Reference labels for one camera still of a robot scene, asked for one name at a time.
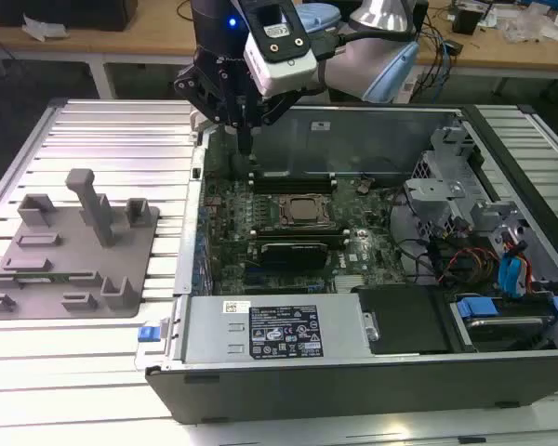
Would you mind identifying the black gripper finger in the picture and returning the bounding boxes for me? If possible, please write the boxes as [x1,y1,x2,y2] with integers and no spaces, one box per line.
[174,65,246,155]
[245,90,303,155]

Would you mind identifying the green RAM stick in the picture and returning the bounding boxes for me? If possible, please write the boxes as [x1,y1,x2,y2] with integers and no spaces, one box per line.
[11,272,73,282]

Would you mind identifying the RAM slot with white clips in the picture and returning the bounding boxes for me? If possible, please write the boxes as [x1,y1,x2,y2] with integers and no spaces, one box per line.
[250,170,336,178]
[251,180,336,189]

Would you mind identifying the wooden workbench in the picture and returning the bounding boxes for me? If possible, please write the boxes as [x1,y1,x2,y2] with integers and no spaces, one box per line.
[0,0,558,101]

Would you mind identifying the silver CPU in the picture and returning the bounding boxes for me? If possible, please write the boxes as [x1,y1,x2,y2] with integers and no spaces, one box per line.
[291,198,326,219]

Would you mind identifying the black equipment box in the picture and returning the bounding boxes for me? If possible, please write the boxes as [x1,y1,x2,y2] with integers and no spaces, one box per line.
[0,0,139,33]

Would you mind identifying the white crumpled paper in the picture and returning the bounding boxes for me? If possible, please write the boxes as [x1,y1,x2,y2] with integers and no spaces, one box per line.
[20,12,70,44]

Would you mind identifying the green motherboard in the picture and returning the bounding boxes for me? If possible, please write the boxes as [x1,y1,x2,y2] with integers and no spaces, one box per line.
[199,178,410,296]

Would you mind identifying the silver metal drive cage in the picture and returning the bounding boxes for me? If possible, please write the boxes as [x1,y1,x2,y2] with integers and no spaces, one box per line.
[402,123,538,243]

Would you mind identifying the silver finned chipset heatsink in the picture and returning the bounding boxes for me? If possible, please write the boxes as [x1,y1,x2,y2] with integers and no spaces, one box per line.
[335,273,392,295]

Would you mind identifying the grey parts rack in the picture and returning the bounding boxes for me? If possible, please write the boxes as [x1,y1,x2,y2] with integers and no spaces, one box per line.
[0,167,162,320]

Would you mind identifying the black adapter box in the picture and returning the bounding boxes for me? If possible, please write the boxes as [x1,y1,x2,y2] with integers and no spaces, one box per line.
[451,5,487,34]

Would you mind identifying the grey power supply unit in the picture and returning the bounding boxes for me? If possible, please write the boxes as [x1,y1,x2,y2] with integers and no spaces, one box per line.
[179,295,369,367]

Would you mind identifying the black plastic shroud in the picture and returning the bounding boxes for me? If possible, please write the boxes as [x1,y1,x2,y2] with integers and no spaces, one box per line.
[351,283,455,358]

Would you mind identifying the clear plastic bags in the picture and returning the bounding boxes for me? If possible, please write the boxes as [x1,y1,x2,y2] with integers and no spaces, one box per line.
[500,17,548,46]

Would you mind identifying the hard disk in blue carrier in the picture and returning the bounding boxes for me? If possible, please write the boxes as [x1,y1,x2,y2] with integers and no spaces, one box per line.
[449,295,558,353]

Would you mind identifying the black PC case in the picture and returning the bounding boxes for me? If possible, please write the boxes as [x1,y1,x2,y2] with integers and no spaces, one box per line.
[134,99,558,426]

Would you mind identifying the white black wrist camera box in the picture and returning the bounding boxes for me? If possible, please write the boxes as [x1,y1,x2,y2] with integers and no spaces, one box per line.
[242,0,318,98]

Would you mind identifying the metal socket cover frame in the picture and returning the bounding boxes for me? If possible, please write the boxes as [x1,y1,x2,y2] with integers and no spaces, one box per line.
[278,192,339,229]

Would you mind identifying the thick black camera cable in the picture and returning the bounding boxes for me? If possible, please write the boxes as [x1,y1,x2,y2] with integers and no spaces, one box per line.
[312,25,418,62]

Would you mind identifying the red yellow black wires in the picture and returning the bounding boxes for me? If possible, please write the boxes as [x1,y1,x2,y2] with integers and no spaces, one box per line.
[434,245,499,285]

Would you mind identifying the blue flat data cable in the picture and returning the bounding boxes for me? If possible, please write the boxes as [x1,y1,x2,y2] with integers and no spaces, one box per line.
[498,254,525,299]
[501,230,535,295]

